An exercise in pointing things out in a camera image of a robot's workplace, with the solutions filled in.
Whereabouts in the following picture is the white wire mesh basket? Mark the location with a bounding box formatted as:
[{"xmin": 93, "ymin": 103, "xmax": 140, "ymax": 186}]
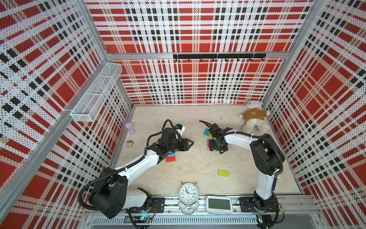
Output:
[{"xmin": 71, "ymin": 63, "xmax": 122, "ymax": 123}]

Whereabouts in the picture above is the small wooden toy left wall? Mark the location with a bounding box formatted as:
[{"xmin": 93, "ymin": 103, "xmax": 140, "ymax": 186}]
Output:
[{"xmin": 125, "ymin": 140, "xmax": 133, "ymax": 148}]

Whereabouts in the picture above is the white digital clock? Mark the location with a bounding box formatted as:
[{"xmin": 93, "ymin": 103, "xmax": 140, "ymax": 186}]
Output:
[{"xmin": 205, "ymin": 196, "xmax": 233, "ymax": 215}]

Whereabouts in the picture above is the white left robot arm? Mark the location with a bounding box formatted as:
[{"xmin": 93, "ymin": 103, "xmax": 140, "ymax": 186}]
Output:
[{"xmin": 77, "ymin": 124, "xmax": 194, "ymax": 219}]

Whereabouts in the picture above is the black wall hook rail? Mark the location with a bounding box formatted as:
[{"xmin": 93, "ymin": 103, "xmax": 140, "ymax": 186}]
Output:
[{"xmin": 173, "ymin": 53, "xmax": 267, "ymax": 61}]

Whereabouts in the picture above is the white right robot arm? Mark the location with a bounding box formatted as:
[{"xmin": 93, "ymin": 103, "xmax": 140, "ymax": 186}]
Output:
[{"xmin": 200, "ymin": 120, "xmax": 285, "ymax": 212}]

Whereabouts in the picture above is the teal triangle block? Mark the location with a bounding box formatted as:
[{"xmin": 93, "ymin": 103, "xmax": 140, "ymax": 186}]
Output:
[{"xmin": 204, "ymin": 129, "xmax": 210, "ymax": 136}]

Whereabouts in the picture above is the purple sand hourglass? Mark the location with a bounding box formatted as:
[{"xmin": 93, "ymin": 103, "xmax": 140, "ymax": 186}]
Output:
[{"xmin": 125, "ymin": 123, "xmax": 136, "ymax": 135}]

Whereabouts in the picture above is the red block front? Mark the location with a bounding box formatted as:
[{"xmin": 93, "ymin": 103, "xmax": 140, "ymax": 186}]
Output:
[{"xmin": 166, "ymin": 156, "xmax": 176, "ymax": 162}]

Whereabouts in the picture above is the white twin-bell alarm clock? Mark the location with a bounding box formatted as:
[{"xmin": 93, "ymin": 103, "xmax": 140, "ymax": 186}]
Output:
[{"xmin": 177, "ymin": 183, "xmax": 200, "ymax": 216}]

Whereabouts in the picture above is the white teddy bear brown shirt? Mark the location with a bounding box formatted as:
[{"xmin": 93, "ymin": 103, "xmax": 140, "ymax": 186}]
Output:
[{"xmin": 238, "ymin": 101, "xmax": 271, "ymax": 134}]

